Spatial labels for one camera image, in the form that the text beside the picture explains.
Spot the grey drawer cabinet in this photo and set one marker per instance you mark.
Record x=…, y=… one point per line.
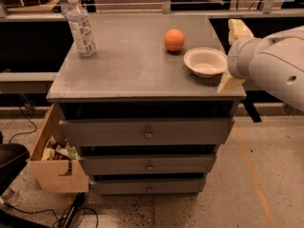
x=141, y=120

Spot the clear plastic water bottle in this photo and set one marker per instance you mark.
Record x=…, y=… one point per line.
x=80, y=28

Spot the white paper bowl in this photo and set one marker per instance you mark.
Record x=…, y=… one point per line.
x=205, y=62

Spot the orange ball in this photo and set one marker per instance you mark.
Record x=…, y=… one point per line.
x=174, y=40

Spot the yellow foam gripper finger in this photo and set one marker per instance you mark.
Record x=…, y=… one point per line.
x=228, y=82
x=238, y=29

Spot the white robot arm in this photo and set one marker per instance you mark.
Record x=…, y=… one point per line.
x=274, y=63

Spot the wooden box with snacks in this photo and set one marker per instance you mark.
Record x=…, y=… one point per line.
x=55, y=176

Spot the black chair seat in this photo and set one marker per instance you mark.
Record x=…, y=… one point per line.
x=13, y=159

